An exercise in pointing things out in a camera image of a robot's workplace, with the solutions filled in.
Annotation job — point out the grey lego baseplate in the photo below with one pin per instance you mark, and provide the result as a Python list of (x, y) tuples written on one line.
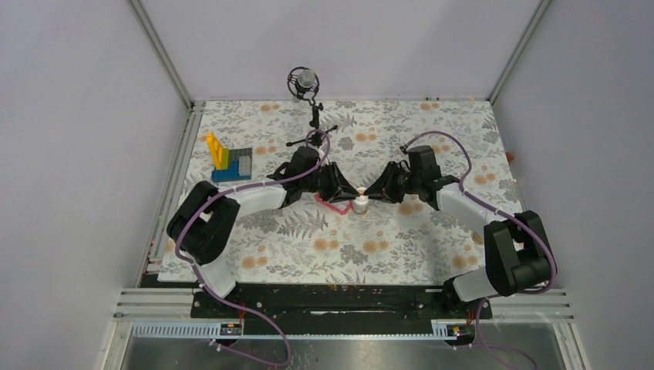
[(240, 161)]

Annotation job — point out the red pill organizer box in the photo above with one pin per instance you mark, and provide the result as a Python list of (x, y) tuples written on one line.
[(341, 207)]

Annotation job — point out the floral patterned mat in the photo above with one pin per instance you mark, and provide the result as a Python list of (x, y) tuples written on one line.
[(405, 243)]

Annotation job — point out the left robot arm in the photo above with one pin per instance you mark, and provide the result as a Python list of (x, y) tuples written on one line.
[(202, 225)]

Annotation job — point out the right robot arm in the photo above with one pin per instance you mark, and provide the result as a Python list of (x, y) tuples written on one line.
[(516, 253)]

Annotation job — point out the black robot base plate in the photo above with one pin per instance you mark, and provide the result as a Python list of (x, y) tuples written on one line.
[(279, 300)]

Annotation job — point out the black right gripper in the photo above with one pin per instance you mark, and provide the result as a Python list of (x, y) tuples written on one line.
[(376, 191)]

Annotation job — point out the blue lego block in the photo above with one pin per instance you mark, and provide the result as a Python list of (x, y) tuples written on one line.
[(220, 176)]

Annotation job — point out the white pill bottle orange label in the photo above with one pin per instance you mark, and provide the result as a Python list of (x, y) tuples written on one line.
[(361, 202)]

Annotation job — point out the grey microphone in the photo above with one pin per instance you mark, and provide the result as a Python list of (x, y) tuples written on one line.
[(303, 83)]

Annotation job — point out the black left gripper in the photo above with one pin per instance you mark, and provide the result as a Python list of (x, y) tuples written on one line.
[(344, 190)]

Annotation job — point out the yellow lego block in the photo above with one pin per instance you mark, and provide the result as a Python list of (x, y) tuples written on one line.
[(219, 154)]

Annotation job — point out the black microphone tripod stand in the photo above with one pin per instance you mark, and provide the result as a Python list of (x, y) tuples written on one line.
[(315, 138)]

